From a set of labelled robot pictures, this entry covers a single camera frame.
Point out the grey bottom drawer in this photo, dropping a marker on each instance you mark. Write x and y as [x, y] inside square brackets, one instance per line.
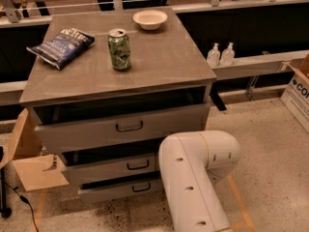
[120, 187]

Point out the grey drawer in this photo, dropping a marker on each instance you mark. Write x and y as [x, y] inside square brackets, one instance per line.
[120, 187]
[94, 133]
[110, 169]

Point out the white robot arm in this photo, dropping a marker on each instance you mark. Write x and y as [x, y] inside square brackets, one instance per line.
[190, 164]

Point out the grey top drawer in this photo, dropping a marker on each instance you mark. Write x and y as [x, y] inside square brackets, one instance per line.
[94, 133]

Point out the grey middle drawer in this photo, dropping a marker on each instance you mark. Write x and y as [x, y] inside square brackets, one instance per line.
[110, 169]

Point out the grey drawer cabinet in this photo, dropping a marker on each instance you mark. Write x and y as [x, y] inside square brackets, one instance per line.
[167, 70]

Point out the green soda can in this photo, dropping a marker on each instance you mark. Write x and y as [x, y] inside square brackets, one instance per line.
[119, 49]

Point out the left clear sanitizer bottle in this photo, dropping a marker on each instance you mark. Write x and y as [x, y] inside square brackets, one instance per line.
[214, 56]

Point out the clear sanitizer bottle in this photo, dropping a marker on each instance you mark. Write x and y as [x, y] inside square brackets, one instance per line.
[214, 56]
[228, 55]

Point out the right clear sanitizer bottle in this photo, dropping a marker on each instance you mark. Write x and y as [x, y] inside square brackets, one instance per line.
[228, 55]

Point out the white bowl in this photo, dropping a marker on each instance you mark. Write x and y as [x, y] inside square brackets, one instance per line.
[150, 19]

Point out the blue chip bag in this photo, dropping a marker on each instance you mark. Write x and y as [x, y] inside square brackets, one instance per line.
[63, 48]

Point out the brown cardboard box left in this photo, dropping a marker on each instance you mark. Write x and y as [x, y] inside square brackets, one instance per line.
[34, 165]

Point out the white printed cardboard box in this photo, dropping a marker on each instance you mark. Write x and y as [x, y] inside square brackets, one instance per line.
[296, 94]

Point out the metal railing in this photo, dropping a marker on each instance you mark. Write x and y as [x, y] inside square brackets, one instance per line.
[268, 34]

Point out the black stand base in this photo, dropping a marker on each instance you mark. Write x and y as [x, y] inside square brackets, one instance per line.
[5, 210]

